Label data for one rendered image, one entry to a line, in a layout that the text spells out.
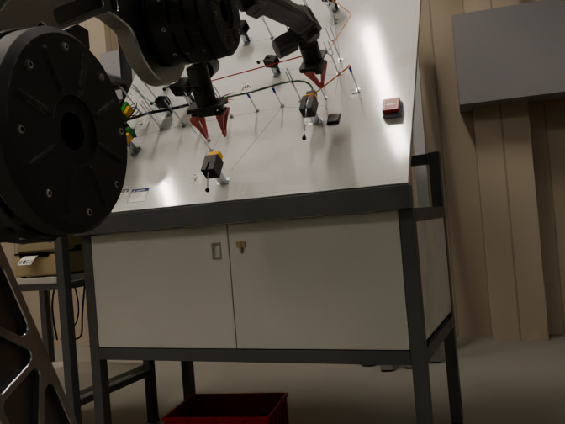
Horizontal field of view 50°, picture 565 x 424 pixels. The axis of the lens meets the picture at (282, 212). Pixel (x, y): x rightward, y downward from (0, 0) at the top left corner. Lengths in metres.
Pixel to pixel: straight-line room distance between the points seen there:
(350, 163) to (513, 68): 2.00
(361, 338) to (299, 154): 0.59
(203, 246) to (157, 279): 0.21
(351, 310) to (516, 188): 2.11
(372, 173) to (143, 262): 0.85
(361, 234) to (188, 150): 0.71
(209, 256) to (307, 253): 0.34
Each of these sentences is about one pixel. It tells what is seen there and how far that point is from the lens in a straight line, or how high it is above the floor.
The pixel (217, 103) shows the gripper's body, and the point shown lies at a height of 1.12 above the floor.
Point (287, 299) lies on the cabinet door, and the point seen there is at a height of 0.56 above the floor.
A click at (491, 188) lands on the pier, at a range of 3.73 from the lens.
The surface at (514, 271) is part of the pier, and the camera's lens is 3.76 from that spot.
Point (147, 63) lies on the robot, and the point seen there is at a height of 1.05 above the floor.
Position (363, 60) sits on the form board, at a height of 1.31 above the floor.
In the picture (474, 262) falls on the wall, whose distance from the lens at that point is 3.89.
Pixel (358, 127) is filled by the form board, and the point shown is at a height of 1.06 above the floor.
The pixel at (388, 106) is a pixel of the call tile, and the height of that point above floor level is 1.11.
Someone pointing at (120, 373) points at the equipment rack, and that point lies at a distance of 2.59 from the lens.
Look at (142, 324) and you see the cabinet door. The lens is 2.15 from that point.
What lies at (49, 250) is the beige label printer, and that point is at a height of 0.76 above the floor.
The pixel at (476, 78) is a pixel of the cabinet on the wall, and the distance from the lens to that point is 3.65.
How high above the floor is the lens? 0.79
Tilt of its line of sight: 1 degrees up
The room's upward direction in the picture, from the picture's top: 5 degrees counter-clockwise
